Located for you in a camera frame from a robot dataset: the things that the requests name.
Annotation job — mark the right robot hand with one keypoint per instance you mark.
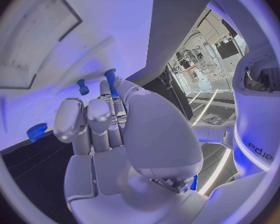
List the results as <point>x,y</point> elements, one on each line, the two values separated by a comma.
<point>154,134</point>

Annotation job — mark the blue peg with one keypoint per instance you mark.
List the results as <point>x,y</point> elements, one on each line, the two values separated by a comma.
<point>110,77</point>
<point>83,89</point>

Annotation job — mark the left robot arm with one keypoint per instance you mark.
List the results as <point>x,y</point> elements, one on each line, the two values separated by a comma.
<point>212,134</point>

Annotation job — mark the white task board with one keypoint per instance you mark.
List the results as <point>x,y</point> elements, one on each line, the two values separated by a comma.
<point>107,22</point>

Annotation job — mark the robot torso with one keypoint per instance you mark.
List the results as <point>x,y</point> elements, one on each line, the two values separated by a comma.
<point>254,115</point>

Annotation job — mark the black screen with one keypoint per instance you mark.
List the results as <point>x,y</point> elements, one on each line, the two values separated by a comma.
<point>227,50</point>

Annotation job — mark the blue gear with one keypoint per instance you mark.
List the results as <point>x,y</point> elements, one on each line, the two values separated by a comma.
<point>36,132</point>

